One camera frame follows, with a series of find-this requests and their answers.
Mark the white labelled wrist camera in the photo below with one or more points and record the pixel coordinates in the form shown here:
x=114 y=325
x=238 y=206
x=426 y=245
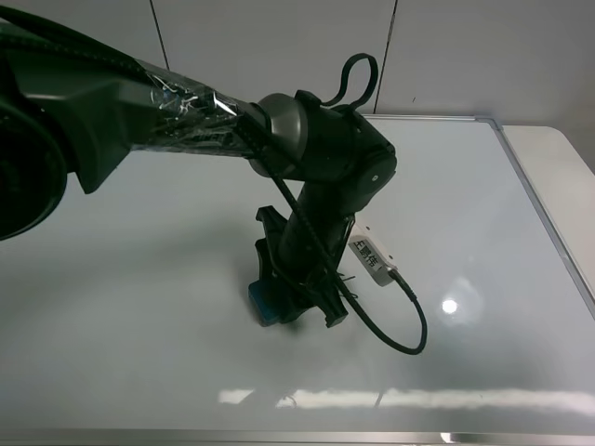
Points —
x=372 y=254

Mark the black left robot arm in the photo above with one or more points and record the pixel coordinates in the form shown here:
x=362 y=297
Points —
x=72 y=105

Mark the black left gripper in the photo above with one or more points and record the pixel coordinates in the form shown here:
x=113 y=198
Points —
x=301 y=253

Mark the blue whiteboard eraser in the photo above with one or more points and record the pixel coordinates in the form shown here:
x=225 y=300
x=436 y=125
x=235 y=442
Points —
x=263 y=295

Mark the white whiteboard with aluminium frame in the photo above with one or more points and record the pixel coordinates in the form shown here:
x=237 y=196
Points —
x=125 y=318

